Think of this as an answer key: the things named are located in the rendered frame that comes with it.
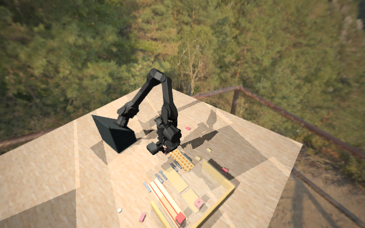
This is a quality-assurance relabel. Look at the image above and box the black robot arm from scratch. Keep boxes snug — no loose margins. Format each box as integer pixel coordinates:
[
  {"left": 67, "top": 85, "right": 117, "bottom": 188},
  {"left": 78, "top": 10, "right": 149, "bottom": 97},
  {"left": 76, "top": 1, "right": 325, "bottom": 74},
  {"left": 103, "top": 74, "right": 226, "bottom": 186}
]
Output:
[{"left": 113, "top": 68, "right": 181, "bottom": 152}]

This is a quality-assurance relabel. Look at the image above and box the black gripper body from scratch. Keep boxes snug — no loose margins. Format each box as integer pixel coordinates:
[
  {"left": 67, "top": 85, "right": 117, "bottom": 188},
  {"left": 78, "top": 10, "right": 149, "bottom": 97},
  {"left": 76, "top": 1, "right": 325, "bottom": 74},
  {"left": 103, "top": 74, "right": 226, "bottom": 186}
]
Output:
[{"left": 147, "top": 132, "right": 166, "bottom": 155}]

